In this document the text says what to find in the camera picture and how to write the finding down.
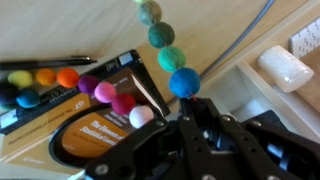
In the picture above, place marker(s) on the white candle jar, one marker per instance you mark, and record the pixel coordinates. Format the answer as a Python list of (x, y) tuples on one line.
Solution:
[(287, 71)]

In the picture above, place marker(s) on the stack of books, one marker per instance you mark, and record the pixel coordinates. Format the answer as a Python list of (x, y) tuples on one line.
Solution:
[(25, 133)]

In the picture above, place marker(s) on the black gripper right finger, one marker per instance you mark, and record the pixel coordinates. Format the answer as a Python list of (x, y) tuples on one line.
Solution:
[(263, 141)]

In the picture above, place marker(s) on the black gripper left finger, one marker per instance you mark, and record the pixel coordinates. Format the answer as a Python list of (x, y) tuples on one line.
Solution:
[(169, 150)]

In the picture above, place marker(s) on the black pen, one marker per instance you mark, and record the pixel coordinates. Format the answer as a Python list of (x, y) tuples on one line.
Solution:
[(36, 64)]

